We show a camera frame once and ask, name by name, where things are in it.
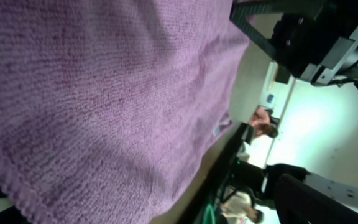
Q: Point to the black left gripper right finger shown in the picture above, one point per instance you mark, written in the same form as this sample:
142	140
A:
298	203

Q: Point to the person in white shirt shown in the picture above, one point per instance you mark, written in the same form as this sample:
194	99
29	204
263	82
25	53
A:
238	207

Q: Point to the pink-purple microfiber cloth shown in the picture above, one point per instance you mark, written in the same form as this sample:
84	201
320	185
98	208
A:
107	107

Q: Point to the person in pink shirt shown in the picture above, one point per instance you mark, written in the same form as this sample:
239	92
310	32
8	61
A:
262	124

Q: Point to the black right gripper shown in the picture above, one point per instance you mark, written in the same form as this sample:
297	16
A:
321	50

